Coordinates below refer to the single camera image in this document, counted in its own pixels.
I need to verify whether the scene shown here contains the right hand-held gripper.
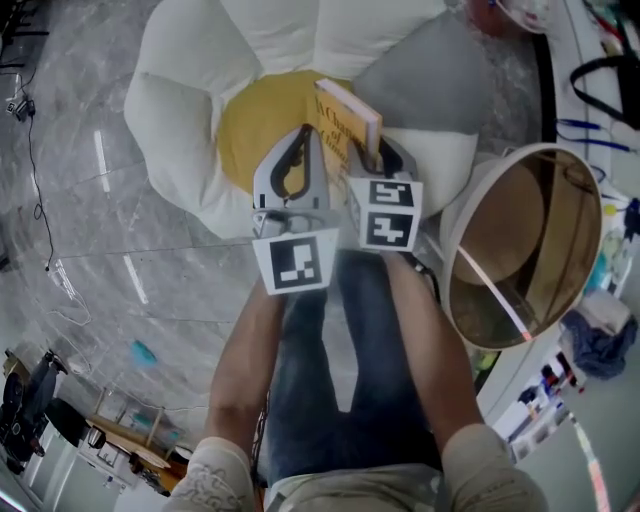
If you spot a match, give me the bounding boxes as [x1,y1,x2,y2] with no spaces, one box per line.
[347,137,425,254]

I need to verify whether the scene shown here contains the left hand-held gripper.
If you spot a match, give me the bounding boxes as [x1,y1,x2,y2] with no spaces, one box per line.
[251,124,341,296]

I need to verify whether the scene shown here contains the yellow book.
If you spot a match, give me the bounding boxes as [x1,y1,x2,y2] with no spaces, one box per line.
[305,78,384,174]

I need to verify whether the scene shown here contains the white flower-shaped floor cushion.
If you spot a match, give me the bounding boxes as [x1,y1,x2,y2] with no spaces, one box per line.
[123,0,494,241]

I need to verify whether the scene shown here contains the person's right forearm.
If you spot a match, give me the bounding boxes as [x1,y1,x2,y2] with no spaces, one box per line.
[384,249,486,449]

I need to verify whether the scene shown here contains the person's left forearm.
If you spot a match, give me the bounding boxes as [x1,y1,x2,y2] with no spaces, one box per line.
[203,284,289,449]

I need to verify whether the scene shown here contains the person's blue jeans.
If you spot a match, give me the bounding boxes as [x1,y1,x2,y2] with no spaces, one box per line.
[264,249,444,489]

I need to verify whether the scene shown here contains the white tote bag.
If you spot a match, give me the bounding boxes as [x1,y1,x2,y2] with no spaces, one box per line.
[552,49,640,166]

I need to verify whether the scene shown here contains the red bin with plastic bag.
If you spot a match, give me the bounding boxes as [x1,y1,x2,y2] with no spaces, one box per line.
[469,0,551,36]

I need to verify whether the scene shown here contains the teal cloth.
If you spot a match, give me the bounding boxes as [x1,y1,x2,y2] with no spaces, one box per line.
[130,339,157,370]

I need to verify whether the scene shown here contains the teal bag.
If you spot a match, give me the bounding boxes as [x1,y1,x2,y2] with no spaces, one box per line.
[584,239,609,296]

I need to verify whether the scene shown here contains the small black white device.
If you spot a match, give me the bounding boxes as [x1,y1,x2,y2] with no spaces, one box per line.
[4,97,37,121]

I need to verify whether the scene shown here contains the blue checked cloth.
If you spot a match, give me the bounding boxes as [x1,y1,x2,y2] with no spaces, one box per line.
[564,304,639,381]

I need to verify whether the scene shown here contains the small wooden table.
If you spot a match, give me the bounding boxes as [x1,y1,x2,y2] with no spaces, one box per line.
[82,387,191,496]

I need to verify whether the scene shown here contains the person's white shirt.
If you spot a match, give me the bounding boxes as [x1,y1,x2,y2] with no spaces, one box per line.
[167,422,551,512]

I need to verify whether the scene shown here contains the black strap bag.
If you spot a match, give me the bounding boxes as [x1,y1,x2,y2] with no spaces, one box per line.
[569,0,640,124]

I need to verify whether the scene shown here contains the white power strip with cable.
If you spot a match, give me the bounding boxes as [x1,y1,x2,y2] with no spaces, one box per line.
[44,257,94,326]

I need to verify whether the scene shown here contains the black floor cable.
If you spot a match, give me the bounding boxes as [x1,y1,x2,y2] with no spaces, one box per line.
[12,69,56,271]

